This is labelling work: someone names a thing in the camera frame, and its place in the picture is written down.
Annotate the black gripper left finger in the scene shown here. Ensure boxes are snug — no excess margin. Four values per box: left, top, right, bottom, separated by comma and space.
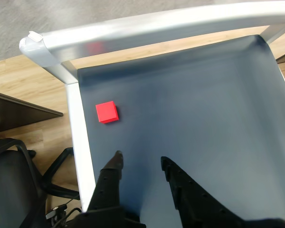
86, 150, 124, 212

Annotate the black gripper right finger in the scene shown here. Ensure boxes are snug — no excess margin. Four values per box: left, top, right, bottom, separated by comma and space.
160, 156, 247, 228

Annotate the red cube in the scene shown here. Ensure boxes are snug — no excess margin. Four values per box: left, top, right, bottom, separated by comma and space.
95, 101, 120, 124

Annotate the black office chair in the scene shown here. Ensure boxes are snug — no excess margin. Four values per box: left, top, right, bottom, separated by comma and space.
0, 137, 83, 228

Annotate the blue-grey mat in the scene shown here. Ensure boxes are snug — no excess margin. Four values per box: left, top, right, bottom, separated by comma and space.
77, 34, 285, 228

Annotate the dark brown desk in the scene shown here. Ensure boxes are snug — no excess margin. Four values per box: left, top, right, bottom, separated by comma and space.
0, 89, 64, 136

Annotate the silver metal frame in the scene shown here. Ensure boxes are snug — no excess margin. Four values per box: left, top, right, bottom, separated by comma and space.
19, 0, 285, 212

